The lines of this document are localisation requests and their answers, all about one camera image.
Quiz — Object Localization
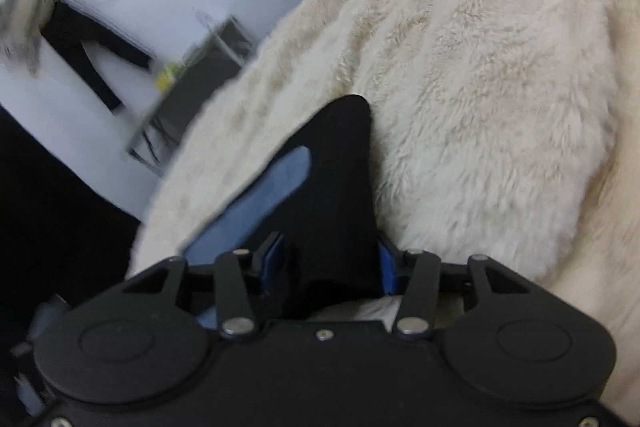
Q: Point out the cream fluffy blanket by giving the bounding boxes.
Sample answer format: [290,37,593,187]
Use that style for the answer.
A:
[127,0,626,308]

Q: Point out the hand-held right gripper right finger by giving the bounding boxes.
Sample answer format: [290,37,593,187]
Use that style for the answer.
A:
[376,234,535,337]

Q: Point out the black curtain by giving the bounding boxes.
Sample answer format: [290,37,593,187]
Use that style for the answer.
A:
[0,104,151,328]

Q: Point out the black garment with blue lining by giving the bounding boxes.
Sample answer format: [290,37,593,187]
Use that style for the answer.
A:
[185,94,401,323]

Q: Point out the beige bed sheet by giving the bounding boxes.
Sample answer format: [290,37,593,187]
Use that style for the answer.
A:
[542,0,640,413]

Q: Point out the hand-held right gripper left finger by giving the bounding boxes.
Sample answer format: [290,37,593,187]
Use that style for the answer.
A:
[122,231,288,339]

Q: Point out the grey folding table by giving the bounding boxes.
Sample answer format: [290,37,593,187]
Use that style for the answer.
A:
[127,14,258,178]

